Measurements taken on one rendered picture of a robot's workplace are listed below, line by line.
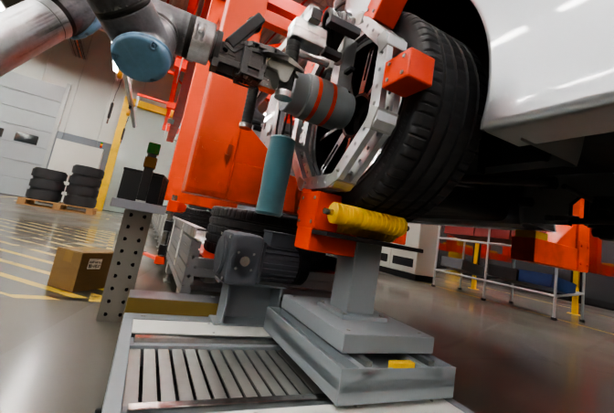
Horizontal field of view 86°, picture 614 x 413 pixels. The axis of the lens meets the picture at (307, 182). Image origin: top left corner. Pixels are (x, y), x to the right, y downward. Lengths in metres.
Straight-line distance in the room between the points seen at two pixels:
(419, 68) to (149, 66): 0.55
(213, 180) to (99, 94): 13.22
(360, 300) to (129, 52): 0.85
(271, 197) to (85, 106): 13.50
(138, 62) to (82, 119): 13.63
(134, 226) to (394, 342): 1.02
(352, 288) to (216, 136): 0.78
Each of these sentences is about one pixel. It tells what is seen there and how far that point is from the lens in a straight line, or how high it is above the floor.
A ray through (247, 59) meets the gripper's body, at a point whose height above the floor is 0.79.
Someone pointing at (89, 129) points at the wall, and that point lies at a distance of 14.19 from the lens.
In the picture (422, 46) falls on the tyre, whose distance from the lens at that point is 0.93.
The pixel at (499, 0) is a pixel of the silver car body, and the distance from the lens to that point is 1.00.
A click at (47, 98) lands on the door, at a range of 14.45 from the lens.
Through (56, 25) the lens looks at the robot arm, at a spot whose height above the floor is 0.86.
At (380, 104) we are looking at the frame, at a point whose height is 0.78.
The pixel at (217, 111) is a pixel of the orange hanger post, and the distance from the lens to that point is 1.39.
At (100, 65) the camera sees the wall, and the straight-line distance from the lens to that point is 14.79.
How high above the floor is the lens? 0.44
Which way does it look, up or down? 9 degrees up
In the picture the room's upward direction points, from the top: 10 degrees clockwise
